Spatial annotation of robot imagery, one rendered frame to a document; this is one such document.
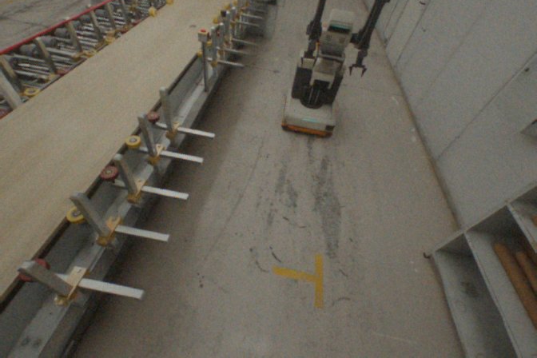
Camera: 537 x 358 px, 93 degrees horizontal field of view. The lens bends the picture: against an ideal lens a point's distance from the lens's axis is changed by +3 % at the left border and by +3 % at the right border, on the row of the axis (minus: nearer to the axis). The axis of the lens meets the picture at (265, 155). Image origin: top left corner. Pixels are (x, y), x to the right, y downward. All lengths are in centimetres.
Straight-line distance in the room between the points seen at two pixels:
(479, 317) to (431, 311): 29
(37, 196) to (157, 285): 100
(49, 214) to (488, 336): 273
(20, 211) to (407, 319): 245
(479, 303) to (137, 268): 254
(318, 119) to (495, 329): 223
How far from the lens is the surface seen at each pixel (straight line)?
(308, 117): 300
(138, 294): 127
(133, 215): 161
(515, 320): 224
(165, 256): 223
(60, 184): 162
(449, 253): 273
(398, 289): 248
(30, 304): 162
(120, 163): 134
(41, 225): 151
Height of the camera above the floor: 203
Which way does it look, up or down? 46 degrees down
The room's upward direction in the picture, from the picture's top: 10 degrees clockwise
